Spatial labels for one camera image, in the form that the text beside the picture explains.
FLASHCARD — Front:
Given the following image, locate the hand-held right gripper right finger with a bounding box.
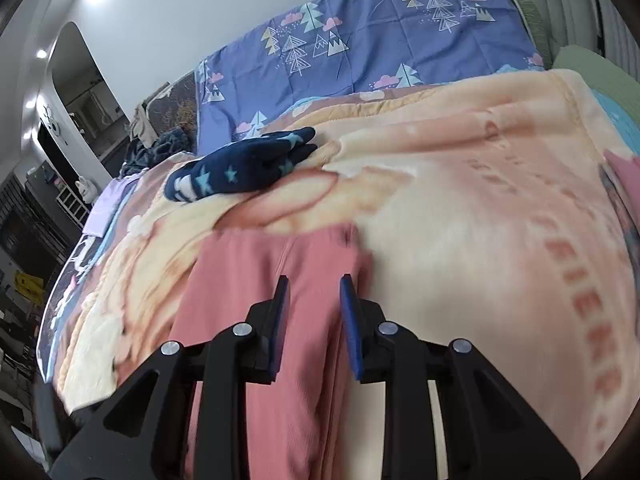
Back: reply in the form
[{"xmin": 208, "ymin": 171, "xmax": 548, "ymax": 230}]
[{"xmin": 340, "ymin": 274, "xmax": 583, "ymax": 480}]

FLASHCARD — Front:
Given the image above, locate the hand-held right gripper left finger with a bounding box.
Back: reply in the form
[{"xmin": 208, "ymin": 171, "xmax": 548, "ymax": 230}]
[{"xmin": 50, "ymin": 275, "xmax": 292, "ymax": 480}]

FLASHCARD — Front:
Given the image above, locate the pink knit garment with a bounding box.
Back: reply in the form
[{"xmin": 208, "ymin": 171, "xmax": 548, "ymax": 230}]
[{"xmin": 167, "ymin": 225, "xmax": 373, "ymax": 480}]

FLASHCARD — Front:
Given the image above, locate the peach printed blanket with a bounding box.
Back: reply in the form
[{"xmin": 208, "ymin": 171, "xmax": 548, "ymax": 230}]
[{"xmin": 37, "ymin": 67, "xmax": 640, "ymax": 480}]

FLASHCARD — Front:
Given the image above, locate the navy star print garment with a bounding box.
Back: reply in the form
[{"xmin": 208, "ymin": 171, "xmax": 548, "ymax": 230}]
[{"xmin": 165, "ymin": 127, "xmax": 318, "ymax": 203}]

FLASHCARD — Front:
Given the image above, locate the lilac cloth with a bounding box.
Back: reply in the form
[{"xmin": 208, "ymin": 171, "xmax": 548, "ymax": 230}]
[{"xmin": 82, "ymin": 175, "xmax": 147, "ymax": 236}]

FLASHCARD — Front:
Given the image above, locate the dark teal cloth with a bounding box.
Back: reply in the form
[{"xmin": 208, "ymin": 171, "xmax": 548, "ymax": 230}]
[{"xmin": 120, "ymin": 127, "xmax": 195, "ymax": 178}]

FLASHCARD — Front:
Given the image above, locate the white rabbit figurine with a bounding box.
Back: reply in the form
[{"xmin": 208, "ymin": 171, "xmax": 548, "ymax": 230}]
[{"xmin": 76, "ymin": 176, "xmax": 98, "ymax": 206}]

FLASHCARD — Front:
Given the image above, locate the beige crumpled cloth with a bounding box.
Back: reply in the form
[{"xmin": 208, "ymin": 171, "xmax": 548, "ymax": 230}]
[{"xmin": 128, "ymin": 94, "xmax": 172, "ymax": 145}]

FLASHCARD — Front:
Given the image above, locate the brown patterned pillow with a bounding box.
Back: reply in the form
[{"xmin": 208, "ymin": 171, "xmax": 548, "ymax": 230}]
[{"xmin": 142, "ymin": 70, "xmax": 201, "ymax": 153}]

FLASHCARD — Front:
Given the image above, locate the yellow sign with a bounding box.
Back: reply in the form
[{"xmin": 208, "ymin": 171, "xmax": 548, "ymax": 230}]
[{"xmin": 14, "ymin": 270, "xmax": 47, "ymax": 305}]

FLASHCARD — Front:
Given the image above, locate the dark shelf unit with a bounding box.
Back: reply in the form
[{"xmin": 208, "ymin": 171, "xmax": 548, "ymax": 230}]
[{"xmin": 0, "ymin": 160, "xmax": 93, "ymax": 261}]

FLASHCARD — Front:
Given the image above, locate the blue tree print sheet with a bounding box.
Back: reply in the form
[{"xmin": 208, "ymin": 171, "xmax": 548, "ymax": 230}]
[{"xmin": 195, "ymin": 0, "xmax": 546, "ymax": 153}]

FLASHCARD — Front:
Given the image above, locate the green pillow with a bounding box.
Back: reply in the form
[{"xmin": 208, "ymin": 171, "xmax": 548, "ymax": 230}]
[{"xmin": 552, "ymin": 45, "xmax": 640, "ymax": 126}]

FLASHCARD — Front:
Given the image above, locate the olive green cushion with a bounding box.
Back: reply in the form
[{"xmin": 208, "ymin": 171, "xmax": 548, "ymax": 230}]
[{"xmin": 515, "ymin": 0, "xmax": 555, "ymax": 68}]

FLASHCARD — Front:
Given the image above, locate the grey pleated curtain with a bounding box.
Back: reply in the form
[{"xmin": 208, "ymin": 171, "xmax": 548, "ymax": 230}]
[{"xmin": 530, "ymin": 0, "xmax": 640, "ymax": 126}]

